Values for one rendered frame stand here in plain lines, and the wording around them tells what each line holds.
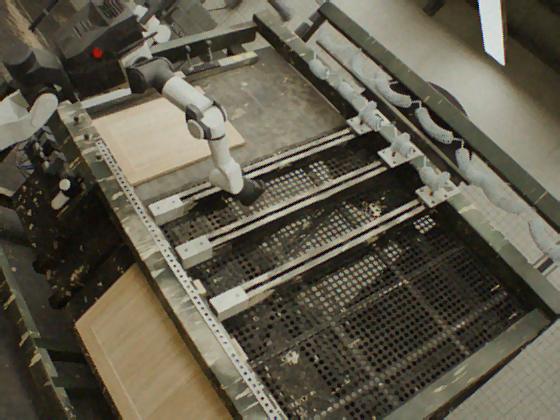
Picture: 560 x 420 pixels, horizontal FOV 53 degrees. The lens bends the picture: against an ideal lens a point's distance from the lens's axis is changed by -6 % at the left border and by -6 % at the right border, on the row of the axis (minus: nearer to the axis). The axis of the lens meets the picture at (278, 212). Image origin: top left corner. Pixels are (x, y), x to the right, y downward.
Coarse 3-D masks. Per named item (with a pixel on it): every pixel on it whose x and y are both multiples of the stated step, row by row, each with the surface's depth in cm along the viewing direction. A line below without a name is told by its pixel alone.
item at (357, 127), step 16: (352, 128) 265; (368, 128) 265; (320, 144) 260; (336, 144) 261; (352, 144) 269; (272, 160) 248; (288, 160) 250; (304, 160) 255; (256, 176) 242; (272, 176) 249; (192, 192) 232; (208, 192) 232; (224, 192) 237; (160, 208) 224; (176, 208) 226; (192, 208) 232; (160, 224) 227
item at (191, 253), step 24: (360, 168) 252; (384, 168) 255; (312, 192) 240; (336, 192) 242; (264, 216) 230; (288, 216) 233; (192, 240) 217; (216, 240) 218; (240, 240) 225; (192, 264) 217
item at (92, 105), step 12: (228, 60) 295; (240, 60) 296; (252, 60) 301; (180, 72) 284; (204, 72) 288; (216, 72) 292; (108, 96) 266; (120, 96) 267; (132, 96) 271; (96, 108) 263
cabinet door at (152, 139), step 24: (96, 120) 258; (120, 120) 260; (144, 120) 262; (168, 120) 264; (120, 144) 251; (144, 144) 253; (168, 144) 254; (192, 144) 256; (240, 144) 261; (144, 168) 243; (168, 168) 245
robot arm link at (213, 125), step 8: (208, 112) 200; (216, 112) 201; (200, 120) 197; (208, 120) 198; (216, 120) 200; (208, 128) 197; (216, 128) 199; (224, 128) 202; (208, 136) 199; (216, 136) 201; (224, 136) 203; (208, 144) 204; (216, 144) 202; (224, 144) 204; (216, 152) 205; (224, 152) 206; (216, 160) 208; (224, 160) 208
